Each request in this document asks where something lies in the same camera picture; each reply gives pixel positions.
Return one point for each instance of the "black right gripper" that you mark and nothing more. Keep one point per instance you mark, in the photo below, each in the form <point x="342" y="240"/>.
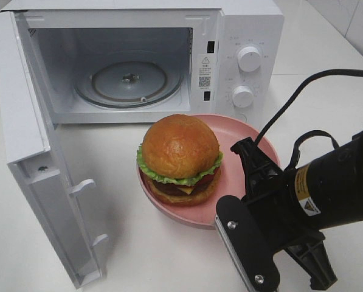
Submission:
<point x="266" y="221"/>

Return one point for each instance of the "pink round plate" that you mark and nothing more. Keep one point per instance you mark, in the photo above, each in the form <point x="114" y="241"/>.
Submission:
<point x="232" y="180"/>

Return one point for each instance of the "burger with lettuce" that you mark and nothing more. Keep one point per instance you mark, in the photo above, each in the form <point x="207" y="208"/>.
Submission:
<point x="180" y="160"/>

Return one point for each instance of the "round white door button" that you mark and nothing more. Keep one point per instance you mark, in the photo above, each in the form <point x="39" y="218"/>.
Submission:
<point x="242" y="117"/>

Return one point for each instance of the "white microwave door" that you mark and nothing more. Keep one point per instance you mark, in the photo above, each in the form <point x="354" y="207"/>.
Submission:
<point x="70" y="213"/>

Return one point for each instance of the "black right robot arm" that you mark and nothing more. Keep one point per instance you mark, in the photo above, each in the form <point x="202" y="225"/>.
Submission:
<point x="327" y="192"/>

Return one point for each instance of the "white lower timer knob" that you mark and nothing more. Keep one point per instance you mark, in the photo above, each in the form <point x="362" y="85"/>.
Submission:
<point x="242" y="96"/>

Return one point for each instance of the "white upper power knob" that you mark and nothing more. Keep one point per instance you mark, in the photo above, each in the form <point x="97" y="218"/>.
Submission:
<point x="249" y="58"/>

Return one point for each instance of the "white microwave oven body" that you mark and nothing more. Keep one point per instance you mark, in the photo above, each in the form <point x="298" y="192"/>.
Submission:
<point x="200" y="39"/>

